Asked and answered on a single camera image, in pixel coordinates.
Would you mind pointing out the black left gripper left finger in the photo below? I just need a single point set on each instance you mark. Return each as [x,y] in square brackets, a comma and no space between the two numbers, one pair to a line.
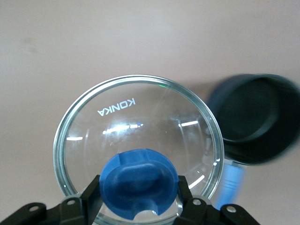
[89,199]

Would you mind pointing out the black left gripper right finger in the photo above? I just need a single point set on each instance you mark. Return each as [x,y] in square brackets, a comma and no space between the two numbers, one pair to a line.
[187,206]

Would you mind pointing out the glass lid with blue knob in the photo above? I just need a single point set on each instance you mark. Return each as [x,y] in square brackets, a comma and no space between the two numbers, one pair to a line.
[140,131]

